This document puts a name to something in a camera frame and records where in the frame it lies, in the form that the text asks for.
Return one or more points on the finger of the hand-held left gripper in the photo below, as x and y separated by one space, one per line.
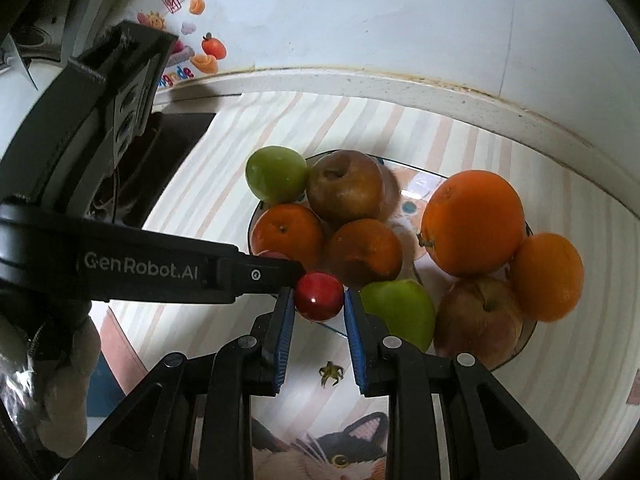
260 275
100 95

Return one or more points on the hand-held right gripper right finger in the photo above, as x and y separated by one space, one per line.
355 340

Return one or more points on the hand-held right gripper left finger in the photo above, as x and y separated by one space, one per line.
285 340

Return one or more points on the small red plum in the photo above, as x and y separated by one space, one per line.
318 296
274 255

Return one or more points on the small orange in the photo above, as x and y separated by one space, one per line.
547 275
287 235

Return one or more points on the green apple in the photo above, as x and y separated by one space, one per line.
272 172
400 310

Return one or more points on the bruised dark orange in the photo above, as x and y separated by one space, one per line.
362 252

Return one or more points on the red apple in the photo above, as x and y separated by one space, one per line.
475 325

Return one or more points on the brown apple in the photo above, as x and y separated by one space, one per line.
345 187

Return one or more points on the floral oval plate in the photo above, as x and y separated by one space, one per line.
417 187

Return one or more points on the large orange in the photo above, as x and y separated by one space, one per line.
472 222

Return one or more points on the green fruit stem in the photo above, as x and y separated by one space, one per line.
330 372

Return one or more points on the black induction cooktop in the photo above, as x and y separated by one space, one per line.
175 145

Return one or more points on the striped cat print cloth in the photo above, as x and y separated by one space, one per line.
575 385

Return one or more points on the colourful wall stickers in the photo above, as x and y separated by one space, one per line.
212 47

